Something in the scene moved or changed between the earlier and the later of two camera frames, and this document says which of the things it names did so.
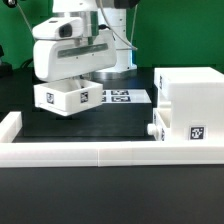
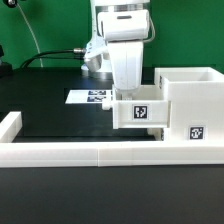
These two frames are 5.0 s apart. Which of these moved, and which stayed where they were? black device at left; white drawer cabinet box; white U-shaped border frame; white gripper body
Moved: white gripper body
Stayed: black device at left; white drawer cabinet box; white U-shaped border frame
